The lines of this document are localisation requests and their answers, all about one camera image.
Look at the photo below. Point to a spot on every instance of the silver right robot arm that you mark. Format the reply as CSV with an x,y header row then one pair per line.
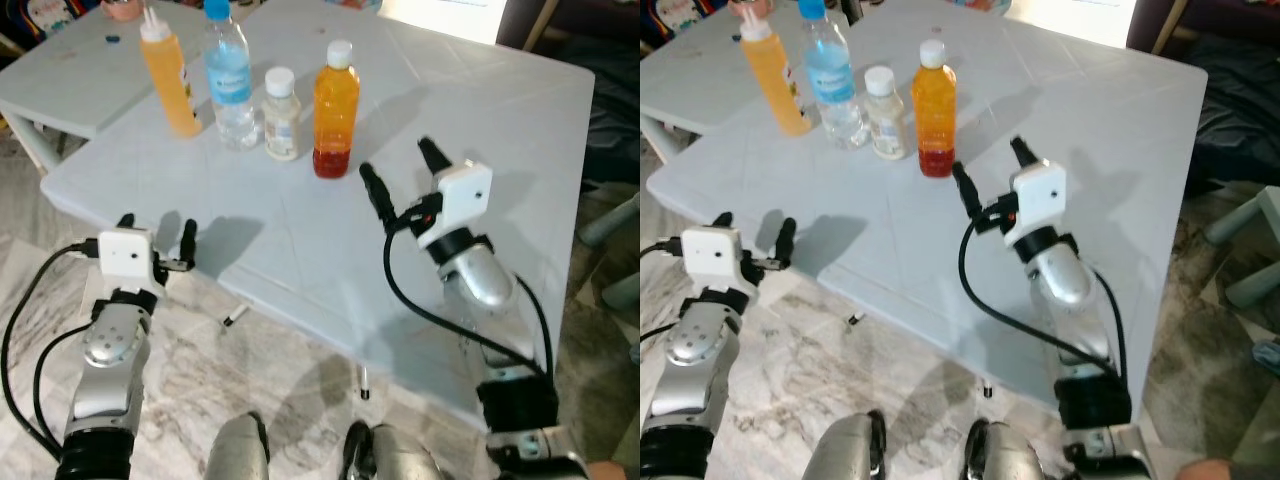
x,y
1060,275
485,280

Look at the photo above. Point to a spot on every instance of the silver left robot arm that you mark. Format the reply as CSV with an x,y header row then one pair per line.
x,y
110,350
700,350

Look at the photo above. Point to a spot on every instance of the large white table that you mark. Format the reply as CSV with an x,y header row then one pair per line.
x,y
300,240
900,240

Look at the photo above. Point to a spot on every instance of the orange juice bottle white cap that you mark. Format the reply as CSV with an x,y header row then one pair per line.
x,y
934,108
336,110

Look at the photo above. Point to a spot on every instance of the small white-capped pale bottle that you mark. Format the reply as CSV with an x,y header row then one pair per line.
x,y
886,120
283,125

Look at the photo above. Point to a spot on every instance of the pale green stool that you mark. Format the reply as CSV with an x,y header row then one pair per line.
x,y
610,222
1240,225

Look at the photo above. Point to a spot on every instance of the small white table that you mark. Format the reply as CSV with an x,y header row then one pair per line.
x,y
690,85
70,80

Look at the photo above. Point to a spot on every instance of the dark sofa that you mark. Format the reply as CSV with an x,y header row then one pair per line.
x,y
615,120
1240,110

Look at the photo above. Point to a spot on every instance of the yellow squeeze bottle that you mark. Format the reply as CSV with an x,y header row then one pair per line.
x,y
172,80
778,80

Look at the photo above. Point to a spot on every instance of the clear blue-capped water bottle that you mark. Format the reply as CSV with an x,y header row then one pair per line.
x,y
230,85
832,80

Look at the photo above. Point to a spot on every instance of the silver left robot leg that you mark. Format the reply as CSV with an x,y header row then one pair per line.
x,y
235,450
840,450

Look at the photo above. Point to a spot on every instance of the silver robot leg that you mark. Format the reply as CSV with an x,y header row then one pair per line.
x,y
395,455
235,450
840,450
1010,455

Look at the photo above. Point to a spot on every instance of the pink cup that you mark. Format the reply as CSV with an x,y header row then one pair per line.
x,y
745,6
122,8

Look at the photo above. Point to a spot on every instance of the silver right robot leg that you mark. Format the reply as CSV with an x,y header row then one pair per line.
x,y
1010,455
395,455

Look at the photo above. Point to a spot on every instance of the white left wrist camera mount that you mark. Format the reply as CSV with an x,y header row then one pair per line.
x,y
125,255
712,255

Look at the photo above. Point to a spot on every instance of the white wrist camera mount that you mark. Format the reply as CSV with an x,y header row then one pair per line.
x,y
462,195
125,255
1040,195
712,255

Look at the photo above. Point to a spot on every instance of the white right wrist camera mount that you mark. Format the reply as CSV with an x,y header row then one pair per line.
x,y
462,195
1040,195

